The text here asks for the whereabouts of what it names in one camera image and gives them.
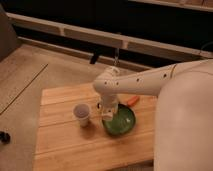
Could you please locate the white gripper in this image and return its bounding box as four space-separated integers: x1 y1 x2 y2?
100 95 118 121

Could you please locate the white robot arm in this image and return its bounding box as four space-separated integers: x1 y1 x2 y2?
93 59 213 171

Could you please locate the green ceramic bowl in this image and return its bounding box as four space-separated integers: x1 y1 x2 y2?
102 104 136 136

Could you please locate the orange carrot toy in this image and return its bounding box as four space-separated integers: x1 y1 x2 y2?
127 96 140 107

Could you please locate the white paper cup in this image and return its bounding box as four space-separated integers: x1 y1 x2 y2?
73 104 90 127

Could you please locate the black table leg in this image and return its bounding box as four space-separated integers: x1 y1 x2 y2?
90 50 100 64

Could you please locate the wooden board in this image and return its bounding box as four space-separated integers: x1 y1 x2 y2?
33 84 156 171

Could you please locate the black object on floor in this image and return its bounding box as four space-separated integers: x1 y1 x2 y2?
0 131 11 144

